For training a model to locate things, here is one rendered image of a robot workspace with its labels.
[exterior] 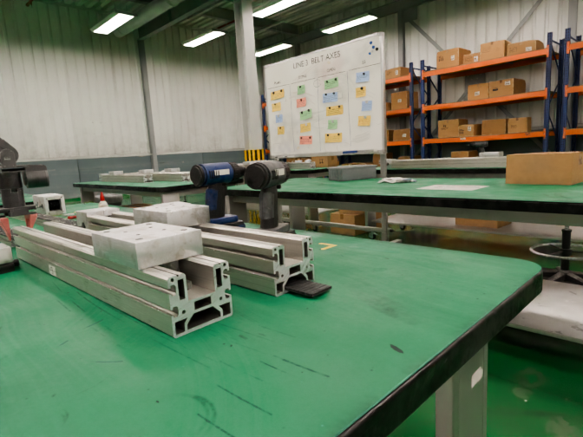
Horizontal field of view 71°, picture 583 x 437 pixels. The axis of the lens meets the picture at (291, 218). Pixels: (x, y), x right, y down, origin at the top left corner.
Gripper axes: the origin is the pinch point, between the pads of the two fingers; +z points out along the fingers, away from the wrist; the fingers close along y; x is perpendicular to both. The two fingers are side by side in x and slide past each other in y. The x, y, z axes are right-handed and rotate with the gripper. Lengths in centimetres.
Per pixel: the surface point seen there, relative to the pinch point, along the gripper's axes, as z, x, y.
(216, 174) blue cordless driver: -15, -54, 36
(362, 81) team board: -77, 64, 285
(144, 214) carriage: -8, -56, 13
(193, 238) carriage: -8, -91, 4
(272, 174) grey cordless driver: -15, -81, 31
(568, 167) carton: -4, -106, 200
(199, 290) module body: -1, -95, 1
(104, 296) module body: 2, -75, -5
